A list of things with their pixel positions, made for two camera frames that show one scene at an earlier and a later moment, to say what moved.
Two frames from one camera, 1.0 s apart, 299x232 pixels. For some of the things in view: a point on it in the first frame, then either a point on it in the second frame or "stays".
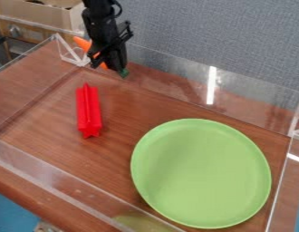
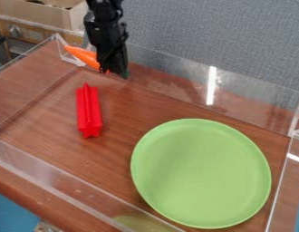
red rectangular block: (89, 114) stays
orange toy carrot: (83, 44) → (85, 56)
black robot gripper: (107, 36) stays
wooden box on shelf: (58, 15) stays
